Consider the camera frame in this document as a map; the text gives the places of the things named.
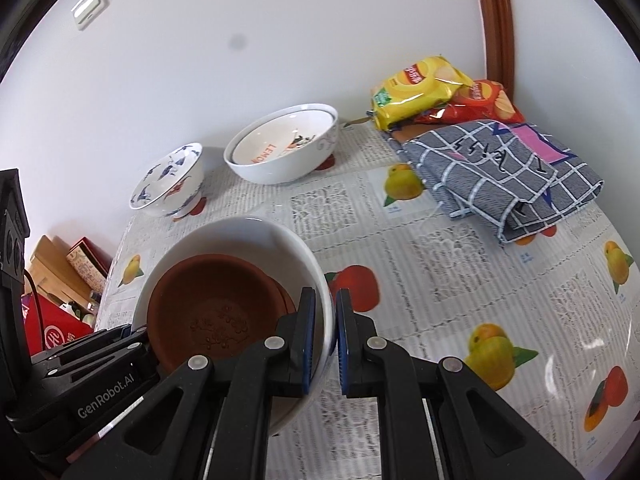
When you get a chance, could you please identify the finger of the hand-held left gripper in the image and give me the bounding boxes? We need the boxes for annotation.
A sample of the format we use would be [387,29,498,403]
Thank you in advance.
[30,324,134,367]
[46,338,161,386]

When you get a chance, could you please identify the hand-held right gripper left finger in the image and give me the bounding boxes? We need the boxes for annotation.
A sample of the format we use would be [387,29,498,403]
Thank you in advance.
[60,287,317,480]

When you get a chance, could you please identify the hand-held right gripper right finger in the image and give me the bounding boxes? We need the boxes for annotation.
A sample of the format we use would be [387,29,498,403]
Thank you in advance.
[335,287,586,480]

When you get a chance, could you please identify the brown dish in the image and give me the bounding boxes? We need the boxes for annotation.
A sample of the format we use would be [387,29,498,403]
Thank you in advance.
[146,254,286,373]
[269,274,302,322]

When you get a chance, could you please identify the plain white bowl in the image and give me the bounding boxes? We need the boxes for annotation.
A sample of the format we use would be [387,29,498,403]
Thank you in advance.
[131,216,335,436]

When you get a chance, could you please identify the red box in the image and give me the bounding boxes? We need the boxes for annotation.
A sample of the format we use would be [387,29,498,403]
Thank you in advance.
[20,290,96,356]

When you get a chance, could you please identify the brown cardboard boxes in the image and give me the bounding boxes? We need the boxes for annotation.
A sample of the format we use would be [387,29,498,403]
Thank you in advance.
[27,235,91,306]

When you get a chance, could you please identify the fruit print lace tablecloth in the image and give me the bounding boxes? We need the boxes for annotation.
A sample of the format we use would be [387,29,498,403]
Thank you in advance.
[95,120,640,480]

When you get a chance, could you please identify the large white ceramic bowl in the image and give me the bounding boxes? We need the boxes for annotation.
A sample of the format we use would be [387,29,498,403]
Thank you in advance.
[223,104,340,184]

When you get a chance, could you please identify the blue crane pattern bowl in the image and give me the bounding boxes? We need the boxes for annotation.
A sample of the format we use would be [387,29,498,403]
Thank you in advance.
[129,142,206,219]

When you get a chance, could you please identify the white bowl with orange print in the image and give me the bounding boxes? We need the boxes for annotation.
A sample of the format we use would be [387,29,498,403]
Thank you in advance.
[232,109,335,166]

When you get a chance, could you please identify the grey checked cloth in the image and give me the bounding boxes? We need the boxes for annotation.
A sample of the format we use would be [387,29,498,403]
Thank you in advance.
[400,119,605,245]

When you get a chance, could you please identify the yellow chip bag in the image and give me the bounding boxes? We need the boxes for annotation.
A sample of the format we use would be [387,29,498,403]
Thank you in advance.
[371,55,475,132]

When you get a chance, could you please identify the red chip bag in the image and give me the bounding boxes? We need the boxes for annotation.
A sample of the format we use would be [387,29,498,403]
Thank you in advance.
[415,79,526,126]

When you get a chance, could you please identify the black cable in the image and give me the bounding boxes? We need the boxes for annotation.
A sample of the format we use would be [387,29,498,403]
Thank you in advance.
[22,269,47,348]

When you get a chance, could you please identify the white wall switch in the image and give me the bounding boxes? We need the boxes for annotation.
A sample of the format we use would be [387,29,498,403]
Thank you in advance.
[71,0,110,31]

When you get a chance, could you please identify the brown wooden door frame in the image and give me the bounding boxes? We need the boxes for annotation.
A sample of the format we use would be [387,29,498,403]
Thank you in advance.
[470,0,516,96]

